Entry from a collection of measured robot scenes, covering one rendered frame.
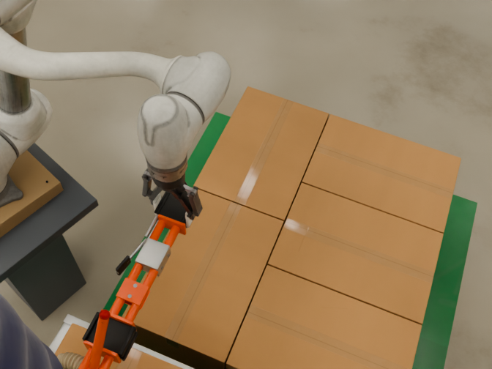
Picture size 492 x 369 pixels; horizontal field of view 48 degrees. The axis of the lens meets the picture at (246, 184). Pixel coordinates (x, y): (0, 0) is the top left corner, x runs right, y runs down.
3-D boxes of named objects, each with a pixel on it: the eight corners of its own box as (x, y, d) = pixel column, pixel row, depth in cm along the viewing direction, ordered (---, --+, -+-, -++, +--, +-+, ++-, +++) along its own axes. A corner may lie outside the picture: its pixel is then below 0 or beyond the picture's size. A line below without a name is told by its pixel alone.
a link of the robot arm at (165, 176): (176, 176, 118) (177, 190, 123) (193, 144, 123) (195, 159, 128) (137, 162, 120) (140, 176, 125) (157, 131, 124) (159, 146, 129)
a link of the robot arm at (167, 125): (174, 180, 117) (206, 137, 124) (169, 135, 104) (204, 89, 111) (131, 159, 120) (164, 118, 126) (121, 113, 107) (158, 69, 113)
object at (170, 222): (185, 235, 143) (184, 225, 139) (159, 225, 144) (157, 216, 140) (198, 209, 148) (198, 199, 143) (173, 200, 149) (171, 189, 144)
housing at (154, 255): (160, 277, 137) (159, 270, 133) (135, 268, 138) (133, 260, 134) (172, 253, 141) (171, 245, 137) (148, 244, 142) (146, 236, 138)
